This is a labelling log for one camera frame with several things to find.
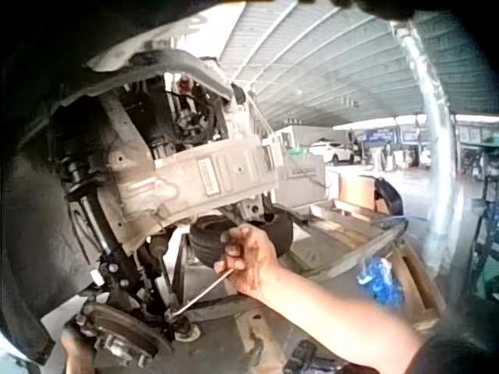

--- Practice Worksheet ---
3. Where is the person's right hand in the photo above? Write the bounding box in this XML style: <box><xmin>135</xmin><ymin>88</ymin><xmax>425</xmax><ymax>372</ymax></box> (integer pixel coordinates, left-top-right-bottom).
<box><xmin>213</xmin><ymin>224</ymin><xmax>282</xmax><ymax>302</ymax></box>

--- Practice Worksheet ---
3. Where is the person's left hand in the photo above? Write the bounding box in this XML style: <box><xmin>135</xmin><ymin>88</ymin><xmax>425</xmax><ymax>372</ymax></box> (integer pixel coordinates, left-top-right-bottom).
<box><xmin>60</xmin><ymin>325</ymin><xmax>98</xmax><ymax>374</ymax></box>

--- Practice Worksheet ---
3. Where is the black tire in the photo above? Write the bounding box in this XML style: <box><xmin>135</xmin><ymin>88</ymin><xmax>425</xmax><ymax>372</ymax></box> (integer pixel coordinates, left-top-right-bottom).
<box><xmin>188</xmin><ymin>208</ymin><xmax>295</xmax><ymax>270</ymax></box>

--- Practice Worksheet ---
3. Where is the white box machine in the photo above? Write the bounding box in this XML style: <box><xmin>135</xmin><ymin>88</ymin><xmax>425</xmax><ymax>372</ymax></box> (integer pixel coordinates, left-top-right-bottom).
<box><xmin>271</xmin><ymin>154</ymin><xmax>327</xmax><ymax>208</ymax></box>

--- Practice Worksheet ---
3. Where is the lifted car body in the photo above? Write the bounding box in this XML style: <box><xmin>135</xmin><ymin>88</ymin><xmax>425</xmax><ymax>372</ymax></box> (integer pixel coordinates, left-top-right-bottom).
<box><xmin>0</xmin><ymin>0</ymin><xmax>282</xmax><ymax>367</ymax></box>

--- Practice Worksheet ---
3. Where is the black floor tool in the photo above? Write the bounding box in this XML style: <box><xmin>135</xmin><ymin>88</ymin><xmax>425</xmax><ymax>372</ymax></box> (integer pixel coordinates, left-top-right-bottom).
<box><xmin>283</xmin><ymin>337</ymin><xmax>354</xmax><ymax>374</ymax></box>

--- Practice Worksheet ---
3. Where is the white parked car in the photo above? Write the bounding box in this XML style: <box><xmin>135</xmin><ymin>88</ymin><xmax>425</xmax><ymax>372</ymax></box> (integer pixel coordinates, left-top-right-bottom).
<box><xmin>309</xmin><ymin>141</ymin><xmax>356</xmax><ymax>167</ymax></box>

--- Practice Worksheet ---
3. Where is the rusty brake disc hub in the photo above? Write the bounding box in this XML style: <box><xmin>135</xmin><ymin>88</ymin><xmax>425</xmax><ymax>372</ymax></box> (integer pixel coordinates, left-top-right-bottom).
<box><xmin>74</xmin><ymin>300</ymin><xmax>175</xmax><ymax>368</ymax></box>

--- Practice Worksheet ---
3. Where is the black suspension strut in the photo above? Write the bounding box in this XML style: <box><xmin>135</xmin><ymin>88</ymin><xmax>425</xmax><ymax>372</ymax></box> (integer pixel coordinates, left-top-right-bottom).
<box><xmin>62</xmin><ymin>157</ymin><xmax>140</xmax><ymax>284</ymax></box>

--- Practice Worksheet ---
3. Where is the blue plastic bag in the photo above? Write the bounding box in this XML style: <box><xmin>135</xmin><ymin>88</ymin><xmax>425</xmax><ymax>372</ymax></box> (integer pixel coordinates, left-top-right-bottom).
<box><xmin>356</xmin><ymin>253</ymin><xmax>405</xmax><ymax>309</ymax></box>

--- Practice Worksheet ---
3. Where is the wooden crate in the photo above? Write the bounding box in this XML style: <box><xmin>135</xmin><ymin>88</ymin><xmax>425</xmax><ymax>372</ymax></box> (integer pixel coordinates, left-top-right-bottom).
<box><xmin>296</xmin><ymin>174</ymin><xmax>448</xmax><ymax>334</ymax></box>

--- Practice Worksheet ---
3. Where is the black bumper part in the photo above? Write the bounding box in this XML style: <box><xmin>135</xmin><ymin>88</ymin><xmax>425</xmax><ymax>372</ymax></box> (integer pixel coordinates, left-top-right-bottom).
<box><xmin>373</xmin><ymin>177</ymin><xmax>403</xmax><ymax>216</ymax></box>

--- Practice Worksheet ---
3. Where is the dark metal rack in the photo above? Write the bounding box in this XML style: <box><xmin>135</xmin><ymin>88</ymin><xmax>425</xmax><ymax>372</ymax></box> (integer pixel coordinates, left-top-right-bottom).
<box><xmin>462</xmin><ymin>138</ymin><xmax>499</xmax><ymax>299</ymax></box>

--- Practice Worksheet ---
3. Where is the silver lift post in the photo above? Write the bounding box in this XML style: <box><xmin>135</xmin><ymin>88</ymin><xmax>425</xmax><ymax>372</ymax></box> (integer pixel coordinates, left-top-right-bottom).
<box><xmin>388</xmin><ymin>17</ymin><xmax>459</xmax><ymax>285</ymax></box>

